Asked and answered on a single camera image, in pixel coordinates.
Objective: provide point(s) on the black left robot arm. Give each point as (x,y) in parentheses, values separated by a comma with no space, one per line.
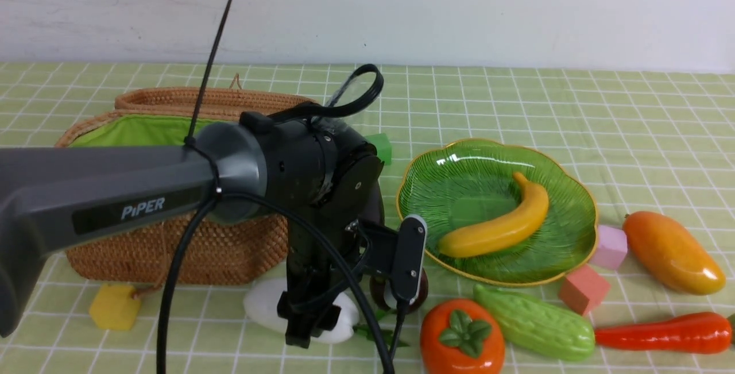
(318,174)

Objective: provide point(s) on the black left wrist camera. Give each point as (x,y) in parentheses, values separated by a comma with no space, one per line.
(396,255)

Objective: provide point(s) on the yellow toy banana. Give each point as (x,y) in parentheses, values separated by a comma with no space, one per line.
(504,231)

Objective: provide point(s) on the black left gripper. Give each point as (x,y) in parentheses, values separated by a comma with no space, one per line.
(326,255)

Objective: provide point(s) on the green foam cube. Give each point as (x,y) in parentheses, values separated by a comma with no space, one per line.
(384,147)

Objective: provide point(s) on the woven wicker basket lid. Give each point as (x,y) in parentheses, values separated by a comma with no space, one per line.
(218,103)

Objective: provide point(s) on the pink foam cube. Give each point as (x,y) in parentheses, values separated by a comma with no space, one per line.
(612,248)

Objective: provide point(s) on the green glass leaf plate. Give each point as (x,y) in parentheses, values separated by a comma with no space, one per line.
(470,181)

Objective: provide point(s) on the dark purple toy eggplant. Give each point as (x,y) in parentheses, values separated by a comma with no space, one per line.
(374,209)

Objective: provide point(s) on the orange yellow toy mango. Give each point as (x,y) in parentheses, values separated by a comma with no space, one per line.
(671,254)

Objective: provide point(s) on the salmon red foam cube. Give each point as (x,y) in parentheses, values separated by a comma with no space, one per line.
(583,290)

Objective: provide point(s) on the green fabric basket liner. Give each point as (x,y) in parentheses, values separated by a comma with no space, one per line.
(127,129)

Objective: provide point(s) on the woven wicker basket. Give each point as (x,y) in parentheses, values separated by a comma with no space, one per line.
(217,255)

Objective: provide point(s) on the dark purple toy mangosteen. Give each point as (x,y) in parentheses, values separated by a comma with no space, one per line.
(382,295)

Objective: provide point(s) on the red orange toy carrot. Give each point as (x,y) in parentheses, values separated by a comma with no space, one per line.
(697,333)

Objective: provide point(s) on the green toy bitter gourd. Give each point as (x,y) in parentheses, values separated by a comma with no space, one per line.
(535,325)

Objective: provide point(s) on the white toy radish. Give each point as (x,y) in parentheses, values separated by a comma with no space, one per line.
(260,304)

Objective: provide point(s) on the orange toy persimmon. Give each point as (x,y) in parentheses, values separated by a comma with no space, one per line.
(460,336)

